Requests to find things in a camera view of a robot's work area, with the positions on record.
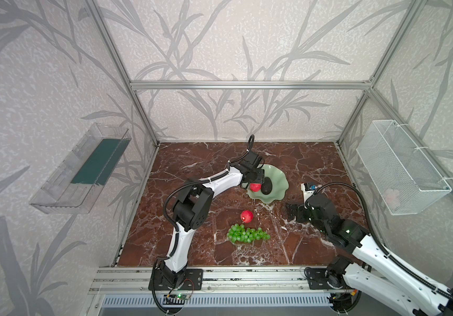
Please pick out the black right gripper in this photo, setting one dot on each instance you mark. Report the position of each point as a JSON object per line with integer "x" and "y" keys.
{"x": 299, "y": 212}

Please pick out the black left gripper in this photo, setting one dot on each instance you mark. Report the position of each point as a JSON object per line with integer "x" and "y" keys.
{"x": 259, "y": 178}

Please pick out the red fake pomegranate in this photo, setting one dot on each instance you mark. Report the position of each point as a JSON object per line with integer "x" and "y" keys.
{"x": 246, "y": 216}
{"x": 255, "y": 187}

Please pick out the green fake grape bunch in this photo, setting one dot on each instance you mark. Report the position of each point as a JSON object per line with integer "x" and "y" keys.
{"x": 243, "y": 234}

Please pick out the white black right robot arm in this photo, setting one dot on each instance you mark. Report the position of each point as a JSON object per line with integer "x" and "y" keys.
{"x": 369, "y": 267}

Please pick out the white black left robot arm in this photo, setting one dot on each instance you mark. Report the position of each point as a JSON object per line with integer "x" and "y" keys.
{"x": 188, "y": 207}

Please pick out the light green wavy fruit bowl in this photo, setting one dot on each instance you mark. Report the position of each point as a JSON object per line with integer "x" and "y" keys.
{"x": 277, "y": 183}

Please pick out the pink object in basket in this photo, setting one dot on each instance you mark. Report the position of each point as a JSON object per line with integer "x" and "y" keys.
{"x": 392, "y": 199}

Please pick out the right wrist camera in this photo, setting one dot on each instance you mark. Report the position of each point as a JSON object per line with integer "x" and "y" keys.
{"x": 308, "y": 189}

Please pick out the white wire mesh basket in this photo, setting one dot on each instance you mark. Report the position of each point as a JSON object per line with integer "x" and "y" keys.
{"x": 394, "y": 160}

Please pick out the aluminium frame horizontal back bar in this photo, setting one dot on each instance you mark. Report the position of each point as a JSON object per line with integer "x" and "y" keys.
{"x": 248, "y": 85}

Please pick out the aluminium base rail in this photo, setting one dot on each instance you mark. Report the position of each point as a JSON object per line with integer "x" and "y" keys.
{"x": 214, "y": 280}

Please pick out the clear plastic wall tray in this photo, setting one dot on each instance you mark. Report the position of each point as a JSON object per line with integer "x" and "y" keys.
{"x": 74, "y": 187}

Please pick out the aluminium frame post right corner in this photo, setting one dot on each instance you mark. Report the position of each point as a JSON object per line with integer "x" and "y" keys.
{"x": 413, "y": 11}

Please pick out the aluminium frame post corner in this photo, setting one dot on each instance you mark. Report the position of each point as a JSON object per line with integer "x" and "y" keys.
{"x": 413, "y": 11}
{"x": 101, "y": 25}

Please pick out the aluminium frame post left corner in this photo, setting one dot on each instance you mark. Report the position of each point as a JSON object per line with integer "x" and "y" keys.
{"x": 101, "y": 25}

